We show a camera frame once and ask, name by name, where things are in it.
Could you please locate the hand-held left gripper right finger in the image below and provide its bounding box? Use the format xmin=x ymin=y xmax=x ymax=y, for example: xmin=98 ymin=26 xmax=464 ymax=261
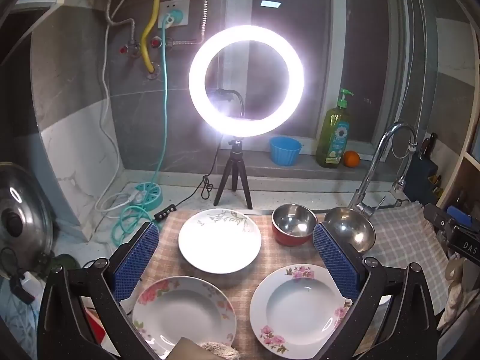
xmin=312 ymin=222 xmax=447 ymax=360

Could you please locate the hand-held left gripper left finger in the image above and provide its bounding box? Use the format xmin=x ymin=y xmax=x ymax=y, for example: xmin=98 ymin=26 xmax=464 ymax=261
xmin=36 ymin=222 xmax=162 ymax=360

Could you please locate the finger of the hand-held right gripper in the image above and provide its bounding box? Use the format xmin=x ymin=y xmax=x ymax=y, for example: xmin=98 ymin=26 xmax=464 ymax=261
xmin=424 ymin=202 xmax=474 ymax=238

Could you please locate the plain steel bowl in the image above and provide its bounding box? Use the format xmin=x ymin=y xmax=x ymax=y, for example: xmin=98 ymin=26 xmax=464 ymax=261
xmin=323 ymin=207 xmax=376 ymax=253

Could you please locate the red steel bowl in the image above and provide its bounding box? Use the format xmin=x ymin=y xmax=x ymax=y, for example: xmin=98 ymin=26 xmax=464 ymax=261
xmin=271 ymin=203 xmax=319 ymax=247

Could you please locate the pink floral deep plate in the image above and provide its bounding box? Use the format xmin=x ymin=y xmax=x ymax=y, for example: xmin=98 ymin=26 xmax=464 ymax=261
xmin=132 ymin=276 xmax=238 ymax=359
xmin=249 ymin=263 xmax=355 ymax=357

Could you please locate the white leaf print plate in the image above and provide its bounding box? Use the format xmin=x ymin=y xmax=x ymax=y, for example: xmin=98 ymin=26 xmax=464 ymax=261
xmin=178 ymin=208 xmax=262 ymax=274

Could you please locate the grey checked towel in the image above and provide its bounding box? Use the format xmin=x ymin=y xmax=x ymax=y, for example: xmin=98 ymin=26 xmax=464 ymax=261
xmin=365 ymin=200 xmax=451 ymax=304

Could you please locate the dark knife block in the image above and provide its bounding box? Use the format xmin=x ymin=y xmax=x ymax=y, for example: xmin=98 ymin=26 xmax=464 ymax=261
xmin=407 ymin=154 xmax=445 ymax=203

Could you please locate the red object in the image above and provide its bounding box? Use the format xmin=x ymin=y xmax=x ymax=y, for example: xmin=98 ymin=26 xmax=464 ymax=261
xmin=84 ymin=305 xmax=117 ymax=331

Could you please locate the round teal power strip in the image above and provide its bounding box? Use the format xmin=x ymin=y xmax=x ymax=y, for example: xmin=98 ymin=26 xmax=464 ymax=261
xmin=127 ymin=182 xmax=163 ymax=211

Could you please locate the white shelf unit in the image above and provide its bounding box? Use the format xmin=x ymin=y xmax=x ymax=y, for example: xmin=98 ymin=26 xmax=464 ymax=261
xmin=439 ymin=120 xmax=480 ymax=211

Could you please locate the chrome faucet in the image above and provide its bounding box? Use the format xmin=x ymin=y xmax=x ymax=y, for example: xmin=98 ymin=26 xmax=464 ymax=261
xmin=348 ymin=122 xmax=418 ymax=218

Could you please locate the pink plaid cloth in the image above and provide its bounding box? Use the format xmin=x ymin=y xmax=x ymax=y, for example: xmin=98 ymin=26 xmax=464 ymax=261
xmin=124 ymin=210 xmax=379 ymax=360

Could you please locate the blue ribbed plastic cup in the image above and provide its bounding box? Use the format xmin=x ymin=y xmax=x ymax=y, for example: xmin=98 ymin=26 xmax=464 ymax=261
xmin=269 ymin=137 xmax=303 ymax=167

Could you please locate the green dish soap bottle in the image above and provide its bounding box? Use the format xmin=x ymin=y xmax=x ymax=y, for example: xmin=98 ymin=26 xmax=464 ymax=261
xmin=316 ymin=88 xmax=355 ymax=169

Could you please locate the black clip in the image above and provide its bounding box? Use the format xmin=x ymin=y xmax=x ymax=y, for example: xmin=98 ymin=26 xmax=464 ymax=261
xmin=9 ymin=275 xmax=34 ymax=304

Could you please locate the steel pot lid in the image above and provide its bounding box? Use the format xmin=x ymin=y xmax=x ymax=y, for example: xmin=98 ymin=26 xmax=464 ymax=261
xmin=0 ymin=162 xmax=57 ymax=280

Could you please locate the beige knit cloth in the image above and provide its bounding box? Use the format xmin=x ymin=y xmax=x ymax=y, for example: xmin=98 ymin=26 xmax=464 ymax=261
xmin=199 ymin=340 xmax=241 ymax=360

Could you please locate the black tripod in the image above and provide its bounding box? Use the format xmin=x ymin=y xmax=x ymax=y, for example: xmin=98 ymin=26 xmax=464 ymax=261
xmin=214 ymin=135 xmax=254 ymax=211

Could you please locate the window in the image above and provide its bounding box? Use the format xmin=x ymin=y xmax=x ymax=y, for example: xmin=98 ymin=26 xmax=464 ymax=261
xmin=221 ymin=0 xmax=413 ymax=154

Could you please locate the black gooseneck phone holder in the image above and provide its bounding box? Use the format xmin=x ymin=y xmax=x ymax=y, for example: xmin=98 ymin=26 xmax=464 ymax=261
xmin=214 ymin=89 xmax=246 ymax=119

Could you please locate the black cable with remote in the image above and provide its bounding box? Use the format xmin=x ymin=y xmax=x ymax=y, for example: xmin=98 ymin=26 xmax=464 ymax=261
xmin=131 ymin=137 xmax=226 ymax=233

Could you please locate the flexible metal faucet hose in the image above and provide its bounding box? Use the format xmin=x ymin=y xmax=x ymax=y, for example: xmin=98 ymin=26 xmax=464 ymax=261
xmin=391 ymin=146 xmax=418 ymax=196

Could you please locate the black knife handle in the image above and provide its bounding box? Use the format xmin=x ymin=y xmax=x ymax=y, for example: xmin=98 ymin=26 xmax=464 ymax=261
xmin=421 ymin=132 xmax=439 ymax=160

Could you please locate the teal power cable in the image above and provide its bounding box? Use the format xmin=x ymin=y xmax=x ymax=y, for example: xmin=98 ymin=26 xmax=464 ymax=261
xmin=112 ymin=9 xmax=186 ymax=248

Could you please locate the white power cable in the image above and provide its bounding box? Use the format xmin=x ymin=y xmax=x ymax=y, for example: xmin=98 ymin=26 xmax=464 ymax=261
xmin=95 ymin=0 xmax=141 ymax=220

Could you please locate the white ring light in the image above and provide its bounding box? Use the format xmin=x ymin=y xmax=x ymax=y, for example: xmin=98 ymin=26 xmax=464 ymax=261
xmin=188 ymin=25 xmax=305 ymax=136

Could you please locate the corrugated metal water hose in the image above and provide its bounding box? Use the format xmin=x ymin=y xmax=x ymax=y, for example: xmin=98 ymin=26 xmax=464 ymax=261
xmin=106 ymin=0 xmax=137 ymax=46
xmin=165 ymin=0 xmax=211 ymax=46

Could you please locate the yellow gas hose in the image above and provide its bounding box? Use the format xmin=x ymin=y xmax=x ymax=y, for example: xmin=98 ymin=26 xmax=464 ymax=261
xmin=140 ymin=0 xmax=162 ymax=74

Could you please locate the white wall socket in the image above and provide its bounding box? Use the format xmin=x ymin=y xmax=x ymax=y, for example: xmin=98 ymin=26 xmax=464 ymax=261
xmin=157 ymin=0 xmax=191 ymax=29

